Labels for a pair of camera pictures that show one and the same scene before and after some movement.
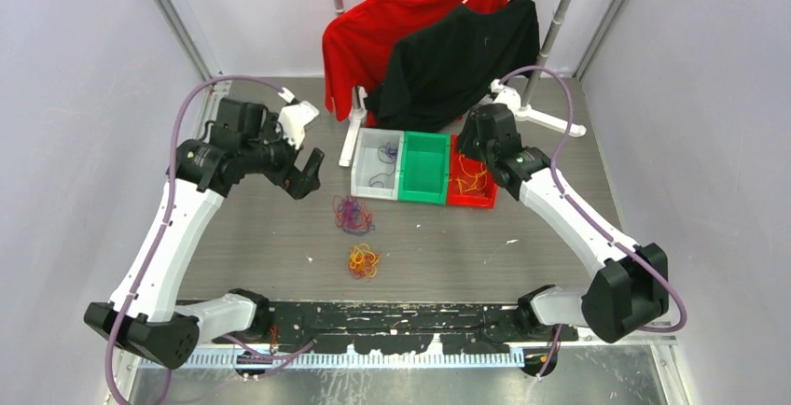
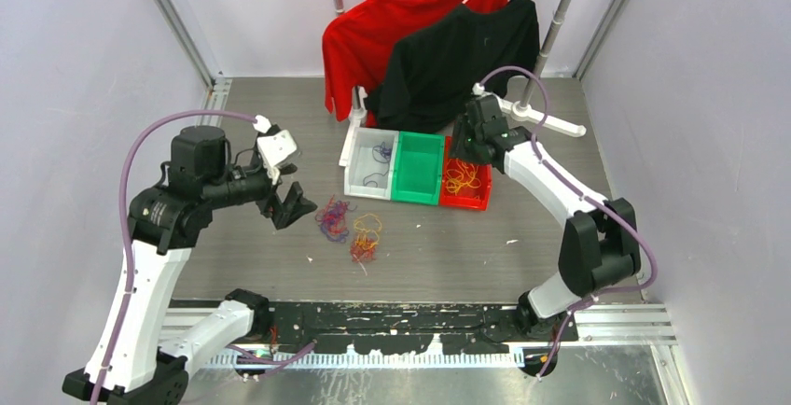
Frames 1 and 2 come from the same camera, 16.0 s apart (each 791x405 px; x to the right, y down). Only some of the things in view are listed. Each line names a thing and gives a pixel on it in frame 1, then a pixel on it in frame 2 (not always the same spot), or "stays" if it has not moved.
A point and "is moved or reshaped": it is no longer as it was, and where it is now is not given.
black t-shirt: x=437 y=74 stays
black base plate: x=377 y=328 stays
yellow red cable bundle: x=363 y=261 is moved or reshaped
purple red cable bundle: x=352 y=216 is moved or reshaped
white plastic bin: x=377 y=165 stays
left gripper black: x=297 y=183 -> x=272 y=205
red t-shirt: x=359 y=36 stays
